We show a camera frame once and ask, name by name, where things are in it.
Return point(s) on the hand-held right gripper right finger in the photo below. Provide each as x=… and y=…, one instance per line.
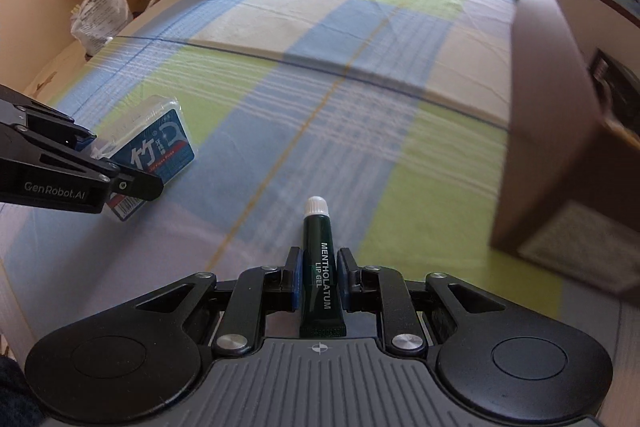
x=343, y=279

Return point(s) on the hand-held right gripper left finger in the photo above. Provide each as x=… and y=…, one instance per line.
x=296, y=279

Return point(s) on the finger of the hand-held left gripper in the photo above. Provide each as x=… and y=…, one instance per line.
x=82, y=139
x=135, y=187

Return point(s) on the dark green lip gel tube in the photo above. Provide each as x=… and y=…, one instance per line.
x=322, y=267

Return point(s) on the blue toothpick box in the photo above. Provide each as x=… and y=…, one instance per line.
x=150, y=142

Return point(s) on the brown cardboard box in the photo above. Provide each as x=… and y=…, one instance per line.
x=550, y=132

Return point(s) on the black product box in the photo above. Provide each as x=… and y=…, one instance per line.
x=617, y=82

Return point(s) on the clear printed plastic bag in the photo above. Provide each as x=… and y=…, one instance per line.
x=100, y=14

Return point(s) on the dark blue clothing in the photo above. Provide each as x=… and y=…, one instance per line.
x=15, y=394

